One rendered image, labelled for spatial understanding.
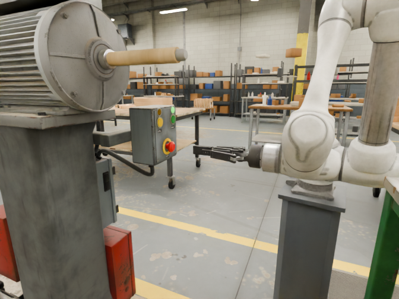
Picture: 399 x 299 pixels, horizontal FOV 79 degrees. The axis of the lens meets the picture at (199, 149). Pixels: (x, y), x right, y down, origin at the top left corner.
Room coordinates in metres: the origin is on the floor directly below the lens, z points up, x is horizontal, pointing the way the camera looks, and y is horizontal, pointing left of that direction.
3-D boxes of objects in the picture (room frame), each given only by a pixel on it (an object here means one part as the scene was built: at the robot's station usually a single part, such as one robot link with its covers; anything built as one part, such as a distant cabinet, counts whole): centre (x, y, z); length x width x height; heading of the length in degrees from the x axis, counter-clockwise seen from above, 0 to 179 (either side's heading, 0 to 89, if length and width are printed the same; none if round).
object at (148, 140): (0.89, 0.24, 0.99); 0.24 x 0.21 x 0.26; 66
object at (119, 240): (0.87, 0.41, 0.49); 0.25 x 0.12 x 0.37; 66
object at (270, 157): (0.72, -0.22, 0.97); 0.09 x 0.06 x 0.09; 156
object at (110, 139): (0.83, 0.26, 1.02); 0.19 x 0.04 x 0.04; 156
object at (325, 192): (1.10, -0.54, 0.73); 0.22 x 0.18 x 0.06; 59
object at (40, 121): (0.72, 0.48, 1.11); 0.36 x 0.24 x 0.04; 66
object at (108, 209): (0.86, 0.41, 0.93); 0.15 x 0.10 x 0.55; 66
